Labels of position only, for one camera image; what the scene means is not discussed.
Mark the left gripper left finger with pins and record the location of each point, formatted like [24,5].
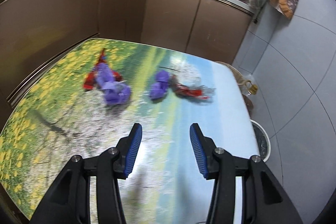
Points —
[67,199]

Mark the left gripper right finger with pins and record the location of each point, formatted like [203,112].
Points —
[264,200]

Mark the purple wrapper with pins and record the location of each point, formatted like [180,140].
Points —
[161,85]
[117,93]

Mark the red snack wrapper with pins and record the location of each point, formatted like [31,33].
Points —
[101,75]

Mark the red clear plastic wrapper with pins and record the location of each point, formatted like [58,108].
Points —
[196,92]

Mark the white round trash bin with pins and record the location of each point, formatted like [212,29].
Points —
[263,141]

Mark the cooking oil bottle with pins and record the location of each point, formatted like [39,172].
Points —
[249,88]

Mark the beige lined waste basket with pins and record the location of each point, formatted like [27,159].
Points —
[240,81]

